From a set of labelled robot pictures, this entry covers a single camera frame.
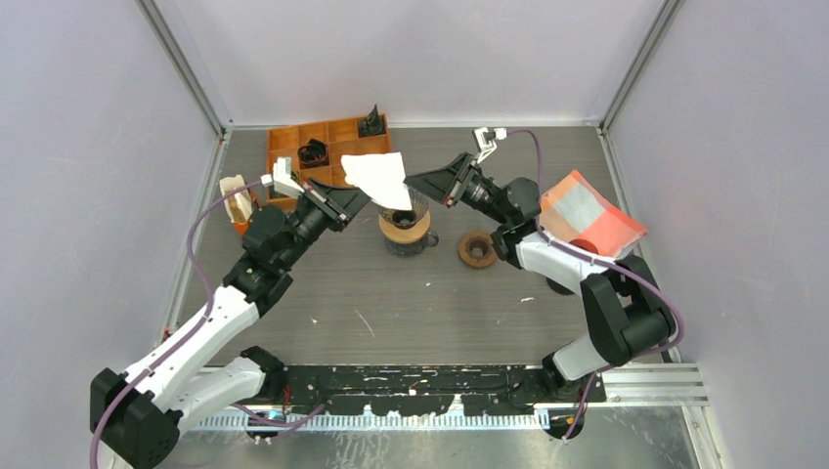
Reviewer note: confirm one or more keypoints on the clear smoky glass dripper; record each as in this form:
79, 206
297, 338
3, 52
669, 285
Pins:
406, 219

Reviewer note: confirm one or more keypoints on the orange grey folded cloth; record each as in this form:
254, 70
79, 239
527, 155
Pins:
573, 208

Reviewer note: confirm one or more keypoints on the orange wooden compartment tray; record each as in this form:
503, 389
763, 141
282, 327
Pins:
341, 137

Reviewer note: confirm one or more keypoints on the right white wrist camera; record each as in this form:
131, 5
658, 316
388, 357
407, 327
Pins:
486, 140

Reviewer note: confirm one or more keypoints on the orange filter holder box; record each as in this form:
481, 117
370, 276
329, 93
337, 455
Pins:
242, 228

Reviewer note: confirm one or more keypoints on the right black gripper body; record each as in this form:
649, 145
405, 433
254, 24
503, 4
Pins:
480, 193

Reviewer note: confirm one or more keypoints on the rolled black tie middle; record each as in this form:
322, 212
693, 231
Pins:
313, 154

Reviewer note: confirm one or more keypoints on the rolled black tie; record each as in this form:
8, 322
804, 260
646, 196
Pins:
313, 154
372, 124

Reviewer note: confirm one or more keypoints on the stack of paper filters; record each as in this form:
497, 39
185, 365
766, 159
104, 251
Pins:
239, 206

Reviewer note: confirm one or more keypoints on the black round base disc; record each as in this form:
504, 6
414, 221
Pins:
566, 288

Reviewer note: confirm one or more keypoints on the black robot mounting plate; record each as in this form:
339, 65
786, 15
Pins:
417, 390

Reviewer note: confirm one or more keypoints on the white paper coffee filter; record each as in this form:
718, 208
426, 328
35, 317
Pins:
380, 176

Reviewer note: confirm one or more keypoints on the grey glass server jug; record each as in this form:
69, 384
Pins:
408, 243

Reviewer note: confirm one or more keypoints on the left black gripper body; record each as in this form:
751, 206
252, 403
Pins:
314, 220

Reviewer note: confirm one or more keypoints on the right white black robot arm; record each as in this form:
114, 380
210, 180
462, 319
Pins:
625, 312

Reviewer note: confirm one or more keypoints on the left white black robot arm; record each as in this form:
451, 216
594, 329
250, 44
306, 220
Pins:
141, 412

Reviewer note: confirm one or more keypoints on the rolled black tie back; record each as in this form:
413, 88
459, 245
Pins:
372, 124

